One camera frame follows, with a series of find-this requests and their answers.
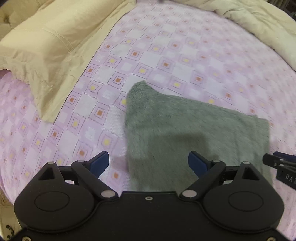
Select grey knit pants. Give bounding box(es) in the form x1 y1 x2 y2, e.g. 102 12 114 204
125 81 272 192

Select pink patterned bed sheet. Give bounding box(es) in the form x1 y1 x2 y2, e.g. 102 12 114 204
0 0 296 204

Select beige pillow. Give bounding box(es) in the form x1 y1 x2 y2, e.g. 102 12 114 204
1 1 136 122

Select cream quilted duvet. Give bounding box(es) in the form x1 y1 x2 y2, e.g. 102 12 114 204
177 0 295 69

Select cream tufted headboard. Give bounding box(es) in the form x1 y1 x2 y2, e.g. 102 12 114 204
1 0 48 39

